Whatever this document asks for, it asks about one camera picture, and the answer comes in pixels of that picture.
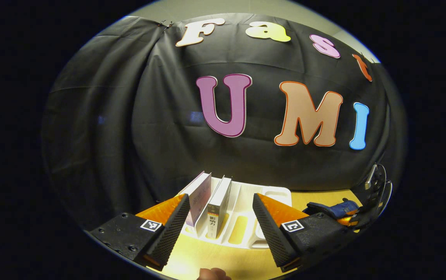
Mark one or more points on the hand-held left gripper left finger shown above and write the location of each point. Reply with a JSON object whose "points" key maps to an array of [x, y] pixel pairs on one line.
{"points": [[172, 229]]}

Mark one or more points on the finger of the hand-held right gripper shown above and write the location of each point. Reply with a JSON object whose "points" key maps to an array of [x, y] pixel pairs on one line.
{"points": [[348, 221]]}

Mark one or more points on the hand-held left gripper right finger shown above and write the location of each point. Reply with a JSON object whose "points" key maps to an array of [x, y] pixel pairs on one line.
{"points": [[269, 233]]}

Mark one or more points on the blue schoolbag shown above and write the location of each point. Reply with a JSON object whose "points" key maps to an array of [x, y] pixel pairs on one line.
{"points": [[343, 207]]}

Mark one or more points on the white plastic bookshelf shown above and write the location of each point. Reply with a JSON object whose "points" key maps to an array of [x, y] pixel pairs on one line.
{"points": [[242, 202]]}

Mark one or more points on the pink book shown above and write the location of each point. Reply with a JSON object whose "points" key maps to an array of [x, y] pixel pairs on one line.
{"points": [[199, 198]]}

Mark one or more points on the white and black book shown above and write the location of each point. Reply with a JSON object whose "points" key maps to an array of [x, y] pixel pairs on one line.
{"points": [[219, 202]]}

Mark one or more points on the black backdrop cloth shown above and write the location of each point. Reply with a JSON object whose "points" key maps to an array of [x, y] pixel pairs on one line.
{"points": [[129, 116]]}

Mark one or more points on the small black cloth clip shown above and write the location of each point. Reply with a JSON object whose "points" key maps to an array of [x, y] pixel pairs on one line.
{"points": [[164, 24]]}

